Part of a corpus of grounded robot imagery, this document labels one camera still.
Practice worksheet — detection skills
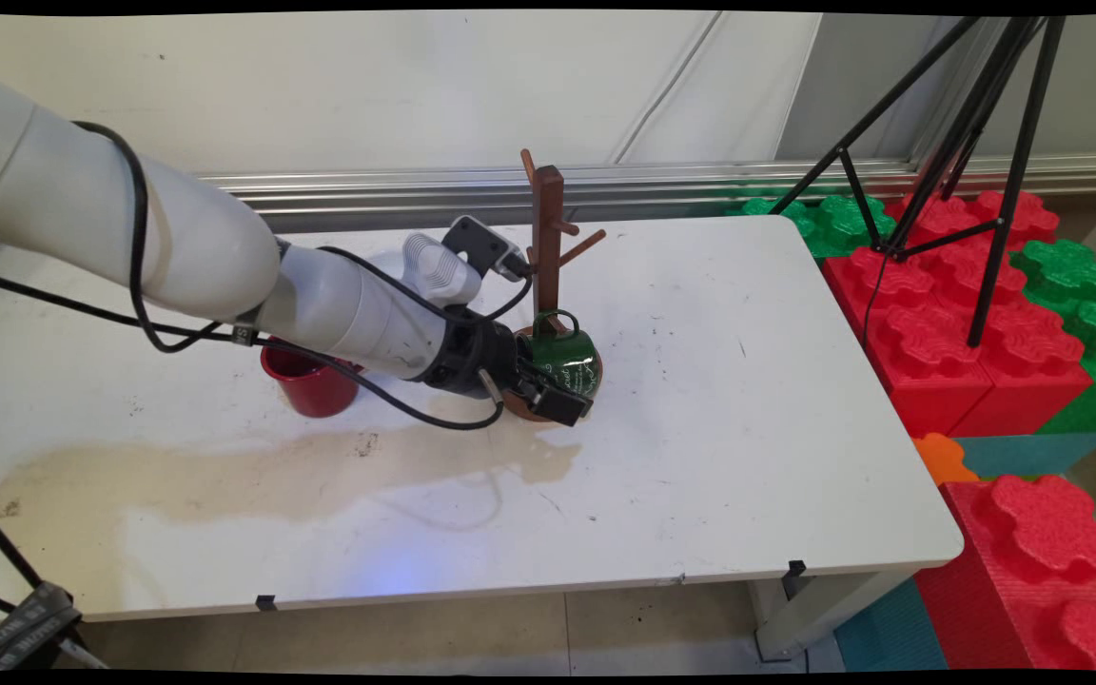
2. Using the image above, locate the white table leg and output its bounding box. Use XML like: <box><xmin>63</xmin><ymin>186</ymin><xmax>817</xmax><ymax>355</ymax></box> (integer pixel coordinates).
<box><xmin>748</xmin><ymin>566</ymin><xmax>920</xmax><ymax>662</ymax></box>

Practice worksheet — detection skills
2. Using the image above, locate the red enamel mug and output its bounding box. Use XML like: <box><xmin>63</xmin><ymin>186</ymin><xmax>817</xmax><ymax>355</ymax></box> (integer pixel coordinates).
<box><xmin>261</xmin><ymin>338</ymin><xmax>363</xmax><ymax>420</ymax></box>

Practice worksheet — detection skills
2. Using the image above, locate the brown wooden mug tree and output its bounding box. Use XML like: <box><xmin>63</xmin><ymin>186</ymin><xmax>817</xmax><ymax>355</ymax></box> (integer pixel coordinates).
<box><xmin>500</xmin><ymin>148</ymin><xmax>609</xmax><ymax>422</ymax></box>

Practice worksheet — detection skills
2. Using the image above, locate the orange foam piece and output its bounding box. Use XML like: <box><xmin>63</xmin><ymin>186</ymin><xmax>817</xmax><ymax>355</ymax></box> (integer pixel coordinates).
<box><xmin>911</xmin><ymin>433</ymin><xmax>980</xmax><ymax>488</ymax></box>

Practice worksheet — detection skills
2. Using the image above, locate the thin black tripod cable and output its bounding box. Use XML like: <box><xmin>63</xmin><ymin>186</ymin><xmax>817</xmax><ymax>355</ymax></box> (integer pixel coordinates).
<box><xmin>860</xmin><ymin>249</ymin><xmax>891</xmax><ymax>348</ymax></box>

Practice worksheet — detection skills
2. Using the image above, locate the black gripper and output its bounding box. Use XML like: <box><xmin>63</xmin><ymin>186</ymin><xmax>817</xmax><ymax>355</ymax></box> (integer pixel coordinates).
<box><xmin>420</xmin><ymin>322</ymin><xmax>597</xmax><ymax>428</ymax></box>

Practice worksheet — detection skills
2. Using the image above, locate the black tripod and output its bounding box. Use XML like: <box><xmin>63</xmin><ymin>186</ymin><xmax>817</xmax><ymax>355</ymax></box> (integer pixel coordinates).
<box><xmin>770</xmin><ymin>16</ymin><xmax>1067</xmax><ymax>348</ymax></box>

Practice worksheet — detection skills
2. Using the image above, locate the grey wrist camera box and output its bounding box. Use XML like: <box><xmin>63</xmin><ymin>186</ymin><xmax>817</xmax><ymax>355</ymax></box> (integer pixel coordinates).
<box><xmin>441</xmin><ymin>215</ymin><xmax>528</xmax><ymax>284</ymax></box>

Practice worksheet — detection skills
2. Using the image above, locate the green foam block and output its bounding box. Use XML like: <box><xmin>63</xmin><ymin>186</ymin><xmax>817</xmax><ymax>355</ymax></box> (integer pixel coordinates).
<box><xmin>1012</xmin><ymin>238</ymin><xmax>1096</xmax><ymax>436</ymax></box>
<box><xmin>727</xmin><ymin>195</ymin><xmax>899</xmax><ymax>260</ymax></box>

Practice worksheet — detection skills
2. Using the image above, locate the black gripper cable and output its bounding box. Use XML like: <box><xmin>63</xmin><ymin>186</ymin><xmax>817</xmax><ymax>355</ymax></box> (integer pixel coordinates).
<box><xmin>0</xmin><ymin>266</ymin><xmax>508</xmax><ymax>431</ymax></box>

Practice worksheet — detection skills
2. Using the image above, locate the teal foam block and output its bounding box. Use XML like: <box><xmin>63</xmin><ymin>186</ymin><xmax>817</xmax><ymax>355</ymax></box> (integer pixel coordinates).
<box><xmin>833</xmin><ymin>578</ymin><xmax>949</xmax><ymax>672</ymax></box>
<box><xmin>952</xmin><ymin>433</ymin><xmax>1096</xmax><ymax>481</ymax></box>

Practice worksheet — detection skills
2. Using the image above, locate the aluminium wall rail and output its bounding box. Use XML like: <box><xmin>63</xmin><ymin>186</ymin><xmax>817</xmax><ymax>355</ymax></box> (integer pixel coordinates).
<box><xmin>196</xmin><ymin>152</ymin><xmax>1096</xmax><ymax>237</ymax></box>

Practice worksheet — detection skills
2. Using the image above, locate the green enamel mug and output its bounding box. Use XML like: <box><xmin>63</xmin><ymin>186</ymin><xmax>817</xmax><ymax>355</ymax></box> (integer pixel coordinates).
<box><xmin>519</xmin><ymin>309</ymin><xmax>603</xmax><ymax>405</ymax></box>

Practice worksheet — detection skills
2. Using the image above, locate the black printed strap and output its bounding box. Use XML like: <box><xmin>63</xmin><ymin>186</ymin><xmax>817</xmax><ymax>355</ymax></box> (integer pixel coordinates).
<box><xmin>0</xmin><ymin>582</ymin><xmax>85</xmax><ymax>672</ymax></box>

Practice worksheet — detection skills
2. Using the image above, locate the black camera cable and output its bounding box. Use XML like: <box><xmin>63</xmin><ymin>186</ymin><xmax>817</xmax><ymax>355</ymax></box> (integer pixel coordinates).
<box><xmin>72</xmin><ymin>122</ymin><xmax>535</xmax><ymax>355</ymax></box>

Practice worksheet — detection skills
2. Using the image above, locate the large red foam block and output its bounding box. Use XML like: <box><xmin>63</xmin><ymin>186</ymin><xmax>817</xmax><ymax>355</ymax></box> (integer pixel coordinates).
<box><xmin>914</xmin><ymin>474</ymin><xmax>1096</xmax><ymax>672</ymax></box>

